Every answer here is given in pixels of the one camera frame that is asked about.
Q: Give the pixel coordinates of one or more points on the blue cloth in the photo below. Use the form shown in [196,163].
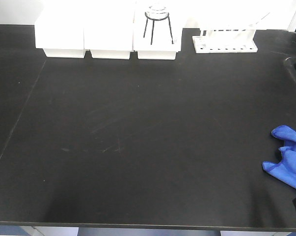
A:
[285,170]

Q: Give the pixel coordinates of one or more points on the white test tube rack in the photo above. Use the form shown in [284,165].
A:
[230,38]

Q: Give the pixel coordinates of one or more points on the right white storage bin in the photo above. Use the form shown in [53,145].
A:
[162,47]

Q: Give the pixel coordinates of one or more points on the white storage bin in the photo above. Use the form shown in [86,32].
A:
[59,29]
[108,28]
[162,47]

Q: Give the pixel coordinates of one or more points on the clear glass dish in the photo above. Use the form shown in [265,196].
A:
[156,12]

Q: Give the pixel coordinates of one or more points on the middle white storage bin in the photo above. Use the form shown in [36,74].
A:
[108,28]

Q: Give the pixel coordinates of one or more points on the left white storage bin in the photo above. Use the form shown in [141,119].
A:
[59,29]

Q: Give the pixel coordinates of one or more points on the black wire tripod stand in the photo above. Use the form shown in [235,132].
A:
[157,23]

